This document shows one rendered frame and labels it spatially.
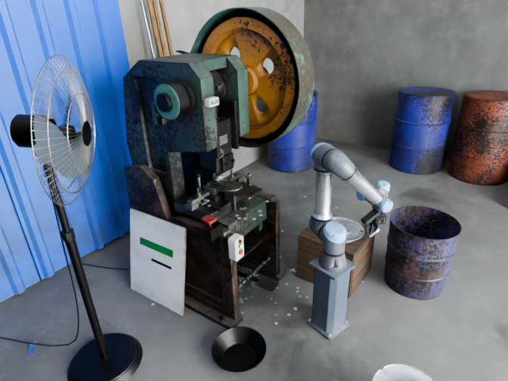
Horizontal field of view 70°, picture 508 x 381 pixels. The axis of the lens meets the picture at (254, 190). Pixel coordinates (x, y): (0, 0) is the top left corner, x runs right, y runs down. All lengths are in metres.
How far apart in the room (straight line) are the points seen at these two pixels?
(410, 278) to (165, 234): 1.56
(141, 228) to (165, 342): 0.71
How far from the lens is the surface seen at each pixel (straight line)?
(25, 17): 2.77
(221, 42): 2.45
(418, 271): 2.54
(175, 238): 2.27
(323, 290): 2.13
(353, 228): 2.55
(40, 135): 1.48
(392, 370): 1.85
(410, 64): 4.98
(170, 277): 2.41
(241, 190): 2.13
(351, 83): 5.22
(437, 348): 2.43
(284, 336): 2.30
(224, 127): 2.09
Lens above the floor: 1.70
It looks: 26 degrees down
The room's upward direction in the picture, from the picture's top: 2 degrees counter-clockwise
